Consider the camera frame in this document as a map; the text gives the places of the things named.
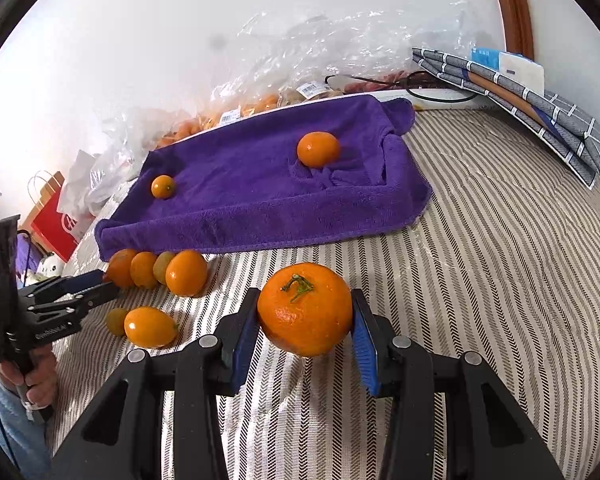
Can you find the small orange kumquat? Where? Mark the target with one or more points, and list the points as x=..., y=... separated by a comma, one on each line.
x=163, y=186

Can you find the round orange mandarin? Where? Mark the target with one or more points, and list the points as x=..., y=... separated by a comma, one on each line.
x=318, y=149

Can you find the brown paper bag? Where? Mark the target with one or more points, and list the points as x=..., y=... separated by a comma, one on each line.
x=47, y=187

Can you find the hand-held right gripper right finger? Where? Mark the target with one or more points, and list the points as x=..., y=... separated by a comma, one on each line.
x=366, y=357

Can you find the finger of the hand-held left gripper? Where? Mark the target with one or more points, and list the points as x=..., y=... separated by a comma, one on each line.
x=99, y=296
x=86, y=278

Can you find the wooden door frame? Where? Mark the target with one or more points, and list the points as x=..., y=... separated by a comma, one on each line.
x=515, y=5

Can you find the crumpled clear plastic bag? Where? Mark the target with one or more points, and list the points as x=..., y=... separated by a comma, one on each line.
x=125, y=145

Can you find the white plastic bag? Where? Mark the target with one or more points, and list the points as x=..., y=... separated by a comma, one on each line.
x=80, y=190

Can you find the folded grey checkered cloth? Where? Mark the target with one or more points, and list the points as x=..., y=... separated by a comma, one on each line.
x=555, y=110

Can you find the person's leg in jeans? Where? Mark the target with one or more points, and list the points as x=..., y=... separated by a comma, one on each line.
x=20, y=435

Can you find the striped bed sheet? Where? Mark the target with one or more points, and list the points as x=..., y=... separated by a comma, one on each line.
x=480, y=260

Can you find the large mandarin with green stem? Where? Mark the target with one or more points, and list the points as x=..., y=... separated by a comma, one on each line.
x=305, y=310

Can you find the greenish kumquat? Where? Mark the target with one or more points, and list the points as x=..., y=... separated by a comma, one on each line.
x=114, y=321
x=161, y=266

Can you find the oval orange kumquat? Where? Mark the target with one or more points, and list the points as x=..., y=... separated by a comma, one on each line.
x=150, y=327

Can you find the purple towel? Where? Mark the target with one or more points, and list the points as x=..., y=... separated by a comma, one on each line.
x=260, y=195

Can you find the clear plastic bag of fruit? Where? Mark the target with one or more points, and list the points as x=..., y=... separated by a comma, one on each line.
x=320, y=50

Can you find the person's left hand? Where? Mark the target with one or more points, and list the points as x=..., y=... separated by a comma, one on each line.
x=42, y=380

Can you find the blue and white packet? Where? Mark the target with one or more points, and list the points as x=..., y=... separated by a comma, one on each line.
x=485, y=57

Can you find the red paper bag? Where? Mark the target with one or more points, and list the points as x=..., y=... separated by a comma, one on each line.
x=55, y=232

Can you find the small white device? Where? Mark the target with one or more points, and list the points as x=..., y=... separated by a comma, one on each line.
x=49, y=267

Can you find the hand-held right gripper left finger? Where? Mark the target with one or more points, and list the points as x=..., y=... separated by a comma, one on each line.
x=241, y=360

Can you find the white tissue packet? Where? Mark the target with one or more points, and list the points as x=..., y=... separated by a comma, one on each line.
x=522, y=72

